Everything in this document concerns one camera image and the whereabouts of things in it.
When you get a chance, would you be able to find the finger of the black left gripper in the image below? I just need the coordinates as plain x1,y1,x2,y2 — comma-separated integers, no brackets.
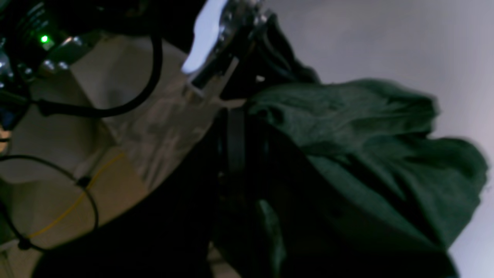
222,15,321,100
181,0,266,91

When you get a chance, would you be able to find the dark green t-shirt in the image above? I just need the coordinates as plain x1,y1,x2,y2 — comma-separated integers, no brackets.
216,77,489,278

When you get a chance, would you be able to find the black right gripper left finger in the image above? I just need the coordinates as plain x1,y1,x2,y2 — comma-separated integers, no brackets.
32,108,246,278

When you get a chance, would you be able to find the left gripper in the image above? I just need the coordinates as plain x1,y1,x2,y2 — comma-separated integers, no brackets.
1,0,205,71

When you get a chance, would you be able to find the yellow cable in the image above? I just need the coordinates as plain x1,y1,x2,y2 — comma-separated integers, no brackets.
27,153,126,240

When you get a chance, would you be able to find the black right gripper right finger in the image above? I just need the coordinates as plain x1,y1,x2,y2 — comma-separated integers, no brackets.
245,120,457,278

